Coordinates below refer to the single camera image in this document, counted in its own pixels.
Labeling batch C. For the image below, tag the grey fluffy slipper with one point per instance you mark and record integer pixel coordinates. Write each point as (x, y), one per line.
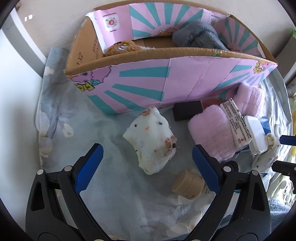
(198, 34)

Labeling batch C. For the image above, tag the white spotted sock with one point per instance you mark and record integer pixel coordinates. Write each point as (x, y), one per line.
(152, 139)

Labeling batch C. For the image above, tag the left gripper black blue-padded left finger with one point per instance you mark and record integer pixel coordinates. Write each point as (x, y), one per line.
(44, 217)

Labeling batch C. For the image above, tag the pink fluffy towel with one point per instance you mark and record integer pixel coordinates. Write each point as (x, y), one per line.
(211, 129)
(249, 100)

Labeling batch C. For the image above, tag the white printed tissue pack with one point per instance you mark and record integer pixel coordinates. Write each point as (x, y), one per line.
(239, 129)

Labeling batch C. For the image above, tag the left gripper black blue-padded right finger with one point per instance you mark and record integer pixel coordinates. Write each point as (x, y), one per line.
(251, 217)

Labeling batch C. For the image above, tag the beige round cosmetic jar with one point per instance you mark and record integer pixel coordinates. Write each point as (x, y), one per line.
(188, 185)

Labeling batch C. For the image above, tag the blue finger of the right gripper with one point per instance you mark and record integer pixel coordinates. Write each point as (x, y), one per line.
(288, 140)

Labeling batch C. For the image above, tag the white floral sock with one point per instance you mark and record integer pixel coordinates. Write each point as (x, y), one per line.
(265, 160)

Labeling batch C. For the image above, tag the white plastic case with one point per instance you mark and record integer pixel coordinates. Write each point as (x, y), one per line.
(258, 144)

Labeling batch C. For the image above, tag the black red lipstick box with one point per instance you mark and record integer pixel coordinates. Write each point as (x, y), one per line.
(186, 110)

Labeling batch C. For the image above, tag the pink teal cardboard box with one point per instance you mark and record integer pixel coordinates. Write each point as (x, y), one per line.
(161, 73)

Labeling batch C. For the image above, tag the grey floral bed sheet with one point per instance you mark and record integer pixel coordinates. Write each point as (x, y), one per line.
(126, 202)

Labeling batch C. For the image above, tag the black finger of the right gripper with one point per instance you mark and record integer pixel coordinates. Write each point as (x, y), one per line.
(286, 169)

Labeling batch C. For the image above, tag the brown plush toy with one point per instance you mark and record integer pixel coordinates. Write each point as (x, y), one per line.
(126, 46)

